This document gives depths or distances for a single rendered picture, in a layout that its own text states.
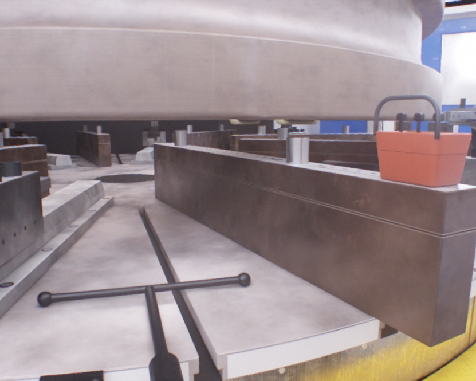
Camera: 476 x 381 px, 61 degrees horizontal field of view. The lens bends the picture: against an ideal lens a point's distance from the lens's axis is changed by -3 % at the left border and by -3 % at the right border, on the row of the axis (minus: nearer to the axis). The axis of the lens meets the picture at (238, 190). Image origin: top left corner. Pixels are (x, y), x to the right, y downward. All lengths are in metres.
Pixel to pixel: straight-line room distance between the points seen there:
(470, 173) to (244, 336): 1.42
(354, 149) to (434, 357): 2.01
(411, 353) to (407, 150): 0.69
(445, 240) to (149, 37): 0.99
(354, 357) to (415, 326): 0.23
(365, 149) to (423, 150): 2.26
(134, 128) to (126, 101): 6.85
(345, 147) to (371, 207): 2.16
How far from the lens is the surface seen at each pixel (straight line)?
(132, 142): 8.15
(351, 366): 1.28
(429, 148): 1.02
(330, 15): 1.87
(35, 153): 2.95
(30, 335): 1.19
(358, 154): 3.29
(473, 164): 2.15
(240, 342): 1.05
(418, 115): 1.10
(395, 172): 1.10
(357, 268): 1.22
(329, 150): 3.29
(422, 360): 1.54
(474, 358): 1.78
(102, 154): 5.04
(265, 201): 1.57
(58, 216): 1.96
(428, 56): 6.68
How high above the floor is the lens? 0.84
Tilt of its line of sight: 10 degrees down
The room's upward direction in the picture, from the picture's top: straight up
